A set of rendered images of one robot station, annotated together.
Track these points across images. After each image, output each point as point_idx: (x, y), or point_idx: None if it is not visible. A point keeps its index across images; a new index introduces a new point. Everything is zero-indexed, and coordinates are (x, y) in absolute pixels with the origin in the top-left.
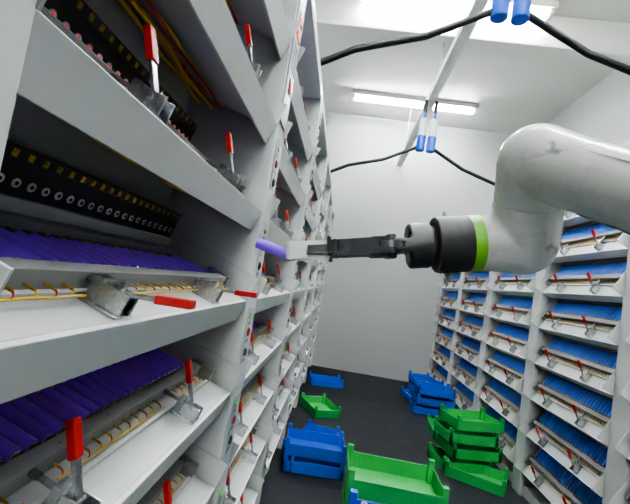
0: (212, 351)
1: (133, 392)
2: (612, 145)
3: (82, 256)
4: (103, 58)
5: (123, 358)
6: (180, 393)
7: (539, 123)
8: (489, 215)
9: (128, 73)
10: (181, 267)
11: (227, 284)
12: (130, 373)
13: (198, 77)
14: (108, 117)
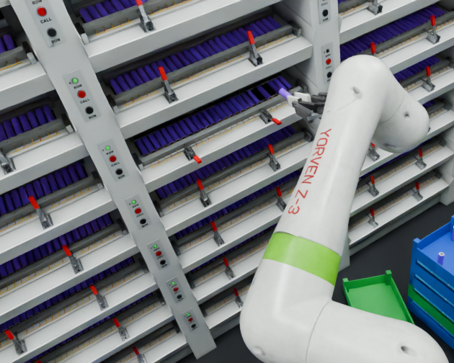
0: (311, 125)
1: (249, 155)
2: (326, 120)
3: (192, 128)
4: None
5: (203, 166)
6: (279, 153)
7: (344, 63)
8: None
9: None
10: (264, 95)
11: (306, 91)
12: (254, 144)
13: None
14: (152, 122)
